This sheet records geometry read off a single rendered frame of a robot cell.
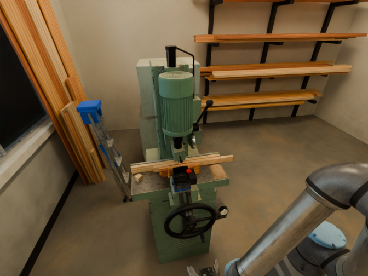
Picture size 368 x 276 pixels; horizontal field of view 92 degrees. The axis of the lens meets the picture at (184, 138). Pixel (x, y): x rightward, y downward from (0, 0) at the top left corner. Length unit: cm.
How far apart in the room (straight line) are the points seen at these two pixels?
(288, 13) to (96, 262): 412
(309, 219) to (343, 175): 16
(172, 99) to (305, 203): 65
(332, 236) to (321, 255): 10
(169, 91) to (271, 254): 74
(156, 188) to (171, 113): 46
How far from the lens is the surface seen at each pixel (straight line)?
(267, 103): 349
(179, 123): 92
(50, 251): 224
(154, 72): 109
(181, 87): 85
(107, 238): 207
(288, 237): 70
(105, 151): 182
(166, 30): 317
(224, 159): 126
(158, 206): 119
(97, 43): 327
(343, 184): 60
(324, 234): 113
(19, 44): 208
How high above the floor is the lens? 171
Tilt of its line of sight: 32 degrees down
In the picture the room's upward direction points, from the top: 1 degrees counter-clockwise
